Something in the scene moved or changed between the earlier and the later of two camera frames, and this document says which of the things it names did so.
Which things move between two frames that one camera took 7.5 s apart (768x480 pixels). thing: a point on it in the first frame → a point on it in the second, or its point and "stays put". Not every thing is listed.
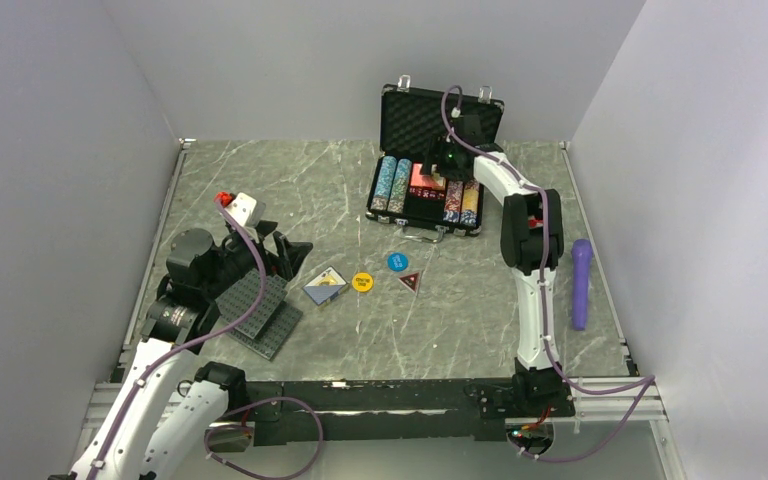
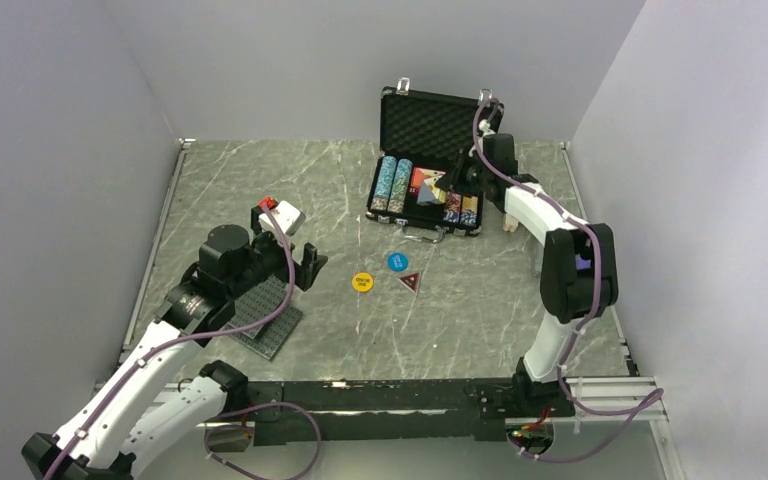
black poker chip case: (425, 207) stays put
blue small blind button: (397, 262) stays put
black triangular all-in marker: (411, 280) stays put
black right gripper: (437, 147) → (453, 180)
